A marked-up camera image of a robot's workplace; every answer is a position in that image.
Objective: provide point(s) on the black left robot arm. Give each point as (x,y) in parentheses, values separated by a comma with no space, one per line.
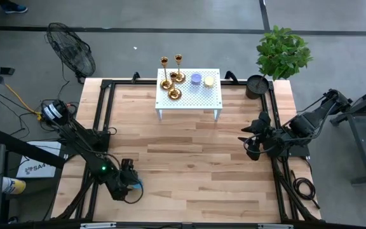
(75,133)

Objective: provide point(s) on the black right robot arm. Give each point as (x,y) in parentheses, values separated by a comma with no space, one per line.
(310,119)

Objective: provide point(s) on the black metal side stand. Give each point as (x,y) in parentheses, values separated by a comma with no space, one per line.
(361,127)

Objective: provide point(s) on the tall brass candlestick holder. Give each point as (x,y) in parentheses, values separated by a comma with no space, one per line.
(174,93)
(166,84)
(180,77)

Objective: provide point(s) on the yellow candle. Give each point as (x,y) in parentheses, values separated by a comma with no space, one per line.
(209,81)

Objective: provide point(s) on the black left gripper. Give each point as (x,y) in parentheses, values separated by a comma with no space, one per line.
(119,187)

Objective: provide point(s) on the person's foot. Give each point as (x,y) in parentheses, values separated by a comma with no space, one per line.
(13,8)

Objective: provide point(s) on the white printed cardboard box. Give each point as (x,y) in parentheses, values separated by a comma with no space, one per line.
(40,159)

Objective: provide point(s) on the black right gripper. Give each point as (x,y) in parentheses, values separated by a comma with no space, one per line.
(270,136)

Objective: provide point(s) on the white perforated metal shelf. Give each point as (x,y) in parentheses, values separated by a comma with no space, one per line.
(195,98)

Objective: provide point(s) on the black standing fan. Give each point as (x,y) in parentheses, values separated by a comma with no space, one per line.
(71,51)

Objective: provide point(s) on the black metal table frame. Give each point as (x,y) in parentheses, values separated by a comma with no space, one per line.
(126,82)

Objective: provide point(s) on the green leafy small tree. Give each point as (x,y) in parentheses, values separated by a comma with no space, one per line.
(283,52)

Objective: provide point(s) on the white and yellow bottle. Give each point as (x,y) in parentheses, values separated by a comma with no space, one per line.
(14,186)

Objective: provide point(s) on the black round plant pot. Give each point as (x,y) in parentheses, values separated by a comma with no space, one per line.
(257,86)

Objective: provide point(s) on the purple candle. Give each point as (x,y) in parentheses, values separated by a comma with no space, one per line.
(196,78)

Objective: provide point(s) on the white label strip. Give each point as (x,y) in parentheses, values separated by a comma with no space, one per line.
(98,225)
(275,226)

